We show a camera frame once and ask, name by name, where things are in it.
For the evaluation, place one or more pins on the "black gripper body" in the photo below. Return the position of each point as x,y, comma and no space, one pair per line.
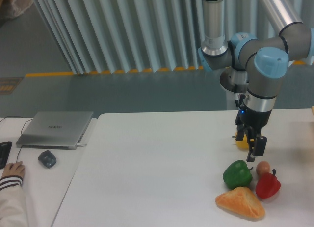
247,117

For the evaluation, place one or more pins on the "orange triangular bread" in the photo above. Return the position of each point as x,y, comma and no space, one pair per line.
241,201

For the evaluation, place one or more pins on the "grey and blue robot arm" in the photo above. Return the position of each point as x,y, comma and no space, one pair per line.
258,66

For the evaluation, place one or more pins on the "white striped sleeve forearm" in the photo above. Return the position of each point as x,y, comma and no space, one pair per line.
13,211

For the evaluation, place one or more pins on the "person's hand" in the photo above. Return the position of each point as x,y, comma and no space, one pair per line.
14,169

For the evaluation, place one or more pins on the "yellow bell pepper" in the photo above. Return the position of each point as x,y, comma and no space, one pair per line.
243,143

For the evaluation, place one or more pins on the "brown egg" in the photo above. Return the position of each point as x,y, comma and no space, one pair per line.
262,168

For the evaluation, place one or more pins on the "green bell pepper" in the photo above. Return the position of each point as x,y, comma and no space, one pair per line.
237,174

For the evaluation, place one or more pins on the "red bell pepper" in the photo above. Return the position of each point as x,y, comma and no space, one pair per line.
267,185

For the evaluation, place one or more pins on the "white folding partition screen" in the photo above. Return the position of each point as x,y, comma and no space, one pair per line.
127,35

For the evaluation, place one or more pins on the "silver closed laptop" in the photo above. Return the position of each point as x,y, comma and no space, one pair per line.
55,129

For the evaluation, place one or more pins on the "dark grey small device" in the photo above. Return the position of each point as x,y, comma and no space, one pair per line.
47,159

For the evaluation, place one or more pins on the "black keyboard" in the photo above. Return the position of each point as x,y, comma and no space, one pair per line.
5,148

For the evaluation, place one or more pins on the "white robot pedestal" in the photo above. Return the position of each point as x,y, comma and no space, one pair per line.
234,83

